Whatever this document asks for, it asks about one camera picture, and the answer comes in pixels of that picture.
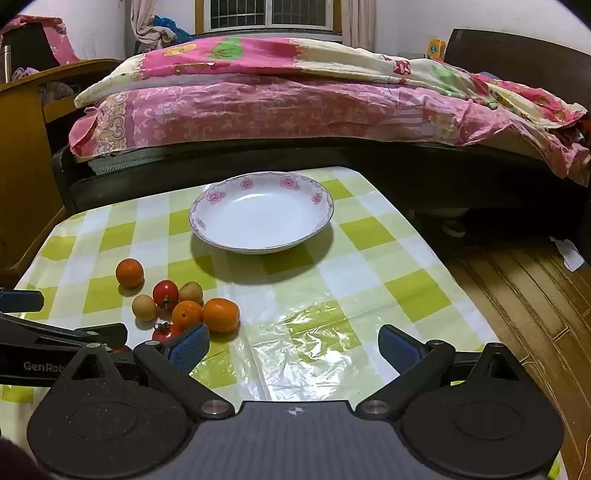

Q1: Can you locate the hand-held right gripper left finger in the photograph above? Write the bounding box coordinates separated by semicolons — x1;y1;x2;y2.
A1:
55;322;235;420

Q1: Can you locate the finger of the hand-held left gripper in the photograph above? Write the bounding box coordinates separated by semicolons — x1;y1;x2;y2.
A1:
0;288;45;315
0;313;129;350

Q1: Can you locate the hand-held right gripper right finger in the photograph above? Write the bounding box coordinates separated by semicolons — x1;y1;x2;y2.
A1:
355;324;537;420

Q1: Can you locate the red tomato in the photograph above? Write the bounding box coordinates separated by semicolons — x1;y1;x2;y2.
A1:
152;280;179;311
152;323;184;344

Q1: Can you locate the orange mandarin with stem dot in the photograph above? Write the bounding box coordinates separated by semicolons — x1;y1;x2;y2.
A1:
172;300;204;330

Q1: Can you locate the large smooth orange mandarin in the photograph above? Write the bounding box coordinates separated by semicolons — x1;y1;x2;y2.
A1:
202;298;241;333

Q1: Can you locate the beige longan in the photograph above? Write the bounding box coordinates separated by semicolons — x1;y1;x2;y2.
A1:
131;294;156;322
178;281;204;305

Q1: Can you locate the small orange mandarin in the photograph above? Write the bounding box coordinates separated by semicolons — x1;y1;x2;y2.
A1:
115;258;145;289

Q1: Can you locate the white floral-rimmed plate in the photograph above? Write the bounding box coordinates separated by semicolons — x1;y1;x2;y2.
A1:
189;171;334;256

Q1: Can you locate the yellow checked tablecloth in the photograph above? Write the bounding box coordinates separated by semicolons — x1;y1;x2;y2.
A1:
0;166;570;480

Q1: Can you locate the wooden cabinet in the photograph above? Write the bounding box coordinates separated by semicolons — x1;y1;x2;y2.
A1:
0;58;126;282

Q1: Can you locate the white paper scrap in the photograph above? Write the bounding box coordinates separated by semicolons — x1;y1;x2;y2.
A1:
549;236;585;272

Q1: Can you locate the bed with pink bedding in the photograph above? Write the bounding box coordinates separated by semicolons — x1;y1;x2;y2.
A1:
69;74;591;186

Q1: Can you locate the pink patterned cloth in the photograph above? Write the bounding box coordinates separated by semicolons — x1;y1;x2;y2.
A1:
0;15;81;66

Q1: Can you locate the pink cartoon quilt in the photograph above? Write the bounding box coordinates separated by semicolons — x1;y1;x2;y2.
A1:
74;36;588;136

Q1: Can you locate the beige curtain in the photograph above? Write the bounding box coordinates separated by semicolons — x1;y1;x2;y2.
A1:
342;0;378;48
130;0;163;57

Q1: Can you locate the blue cloth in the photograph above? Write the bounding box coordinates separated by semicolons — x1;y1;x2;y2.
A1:
153;16;194;43

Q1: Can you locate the dark wooden headboard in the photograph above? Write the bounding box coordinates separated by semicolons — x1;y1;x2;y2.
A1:
442;28;591;118

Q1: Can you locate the barred window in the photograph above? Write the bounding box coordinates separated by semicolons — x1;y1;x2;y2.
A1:
195;0;343;34

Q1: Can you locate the dark bed frame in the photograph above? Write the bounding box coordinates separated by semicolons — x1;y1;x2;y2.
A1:
51;131;591;219

